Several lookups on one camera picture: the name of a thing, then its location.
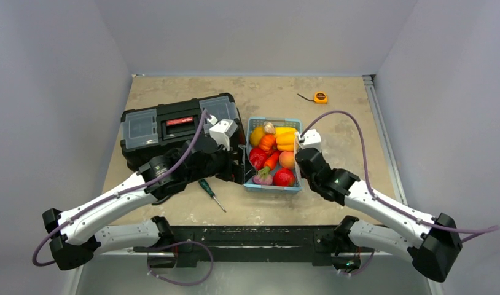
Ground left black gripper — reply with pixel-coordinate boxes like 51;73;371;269
187;140;257;184

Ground purple onion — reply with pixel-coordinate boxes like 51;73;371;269
252;170;273;186

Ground light blue plastic basket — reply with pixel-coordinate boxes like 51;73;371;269
243;116;302;194

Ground peach fruit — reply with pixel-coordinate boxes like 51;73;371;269
279;151;295;170

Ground red apple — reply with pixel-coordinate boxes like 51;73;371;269
273;168;297;187

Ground small orange pumpkin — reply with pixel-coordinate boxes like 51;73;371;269
258;134;276;154

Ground yellow bell pepper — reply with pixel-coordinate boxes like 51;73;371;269
275;131;297;152

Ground white garlic bulb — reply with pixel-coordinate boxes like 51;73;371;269
262;122;276;135

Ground clear zip top bag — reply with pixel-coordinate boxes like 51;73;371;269
294;130;303;191

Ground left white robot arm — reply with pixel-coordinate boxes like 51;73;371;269
42;135;255;270

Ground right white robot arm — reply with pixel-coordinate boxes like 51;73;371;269
295;147;463;283

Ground red bell pepper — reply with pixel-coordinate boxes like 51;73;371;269
248;147;269;170

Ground orange carrot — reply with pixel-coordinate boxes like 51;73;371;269
258;151;281;176

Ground yellow lemon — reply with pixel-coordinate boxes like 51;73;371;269
249;125;265;147

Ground yellow squash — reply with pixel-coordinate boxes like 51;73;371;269
274;126;297;137

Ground yellow tape measure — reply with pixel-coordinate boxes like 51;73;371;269
297;92;328;104

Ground black plastic toolbox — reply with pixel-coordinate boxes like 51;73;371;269
120;93;246;171

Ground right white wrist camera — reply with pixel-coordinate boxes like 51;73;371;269
295;129;322;152

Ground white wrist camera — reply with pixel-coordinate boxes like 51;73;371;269
206;115;238;150
295;129;322;152

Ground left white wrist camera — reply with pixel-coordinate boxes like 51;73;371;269
206;115;238;150

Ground green handled screwdriver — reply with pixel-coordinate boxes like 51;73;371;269
198;179;227;213

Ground aluminium frame rail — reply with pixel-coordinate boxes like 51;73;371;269
362;75;407;205

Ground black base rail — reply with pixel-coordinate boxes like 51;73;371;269
134;225;372;271

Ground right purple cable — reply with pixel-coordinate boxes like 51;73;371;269
301;109;500;278

